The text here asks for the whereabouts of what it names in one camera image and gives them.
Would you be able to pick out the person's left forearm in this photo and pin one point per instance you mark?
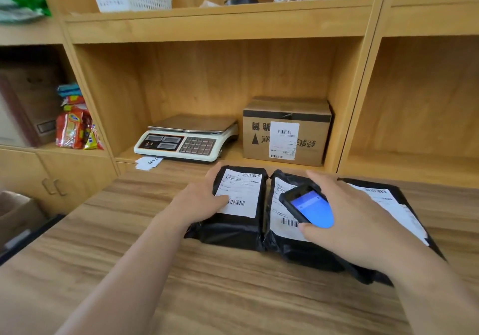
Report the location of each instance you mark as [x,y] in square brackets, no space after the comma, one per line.
[127,278]

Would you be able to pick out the person's right hand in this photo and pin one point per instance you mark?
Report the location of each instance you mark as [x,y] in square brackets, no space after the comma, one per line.
[355,226]

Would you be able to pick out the white electronic weighing scale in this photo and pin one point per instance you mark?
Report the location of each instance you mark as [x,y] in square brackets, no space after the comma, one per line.
[187,140]

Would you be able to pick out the person's left thumb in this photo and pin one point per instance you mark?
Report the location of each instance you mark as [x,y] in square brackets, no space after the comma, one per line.
[216,203]

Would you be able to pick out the yellow snack packet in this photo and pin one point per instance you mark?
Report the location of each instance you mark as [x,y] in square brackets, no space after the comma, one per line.
[92,140]

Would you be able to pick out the person's right forearm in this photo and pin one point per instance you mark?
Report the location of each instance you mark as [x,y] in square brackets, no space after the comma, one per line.
[434,293]

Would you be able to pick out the brown cardboard box white label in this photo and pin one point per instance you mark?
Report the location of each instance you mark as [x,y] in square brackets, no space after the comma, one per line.
[310,121]

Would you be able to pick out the black parcel bag white label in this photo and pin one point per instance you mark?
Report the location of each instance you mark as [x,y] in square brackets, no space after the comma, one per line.
[239,230]
[284,248]
[396,211]

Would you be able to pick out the person's left hand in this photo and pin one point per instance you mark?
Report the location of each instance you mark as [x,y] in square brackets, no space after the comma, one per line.
[194,202]

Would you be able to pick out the blue snack packet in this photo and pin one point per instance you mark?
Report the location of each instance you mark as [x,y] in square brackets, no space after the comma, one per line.
[69,90]

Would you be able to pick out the wooden shelf unit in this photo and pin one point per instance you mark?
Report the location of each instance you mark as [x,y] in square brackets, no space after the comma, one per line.
[224,28]

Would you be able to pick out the person's right thumb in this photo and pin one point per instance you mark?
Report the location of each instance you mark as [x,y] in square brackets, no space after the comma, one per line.
[308,231]

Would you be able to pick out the white paper slip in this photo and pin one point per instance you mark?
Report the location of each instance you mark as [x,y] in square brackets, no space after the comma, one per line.
[149,163]

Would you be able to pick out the large brown cardboard box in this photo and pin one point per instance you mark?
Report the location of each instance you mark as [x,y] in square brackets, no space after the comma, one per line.
[33,103]

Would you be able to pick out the open cardboard box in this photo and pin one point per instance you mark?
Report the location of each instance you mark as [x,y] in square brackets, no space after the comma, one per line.
[18,215]

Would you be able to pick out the red orange snack packet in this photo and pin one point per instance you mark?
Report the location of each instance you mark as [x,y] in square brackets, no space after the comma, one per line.
[72,127]

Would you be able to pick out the black handheld scanner blue screen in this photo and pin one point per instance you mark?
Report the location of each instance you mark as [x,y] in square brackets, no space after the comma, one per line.
[305,204]

